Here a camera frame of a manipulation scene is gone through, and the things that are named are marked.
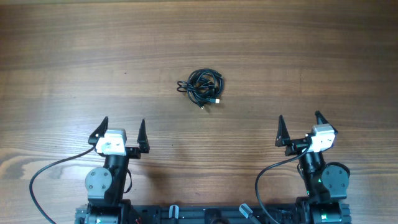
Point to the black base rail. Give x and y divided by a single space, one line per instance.
282 213

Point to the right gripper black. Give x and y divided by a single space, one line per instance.
298 145

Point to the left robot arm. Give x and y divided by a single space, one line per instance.
106 184

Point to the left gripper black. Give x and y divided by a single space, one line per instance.
133 150

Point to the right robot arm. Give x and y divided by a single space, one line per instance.
326 183

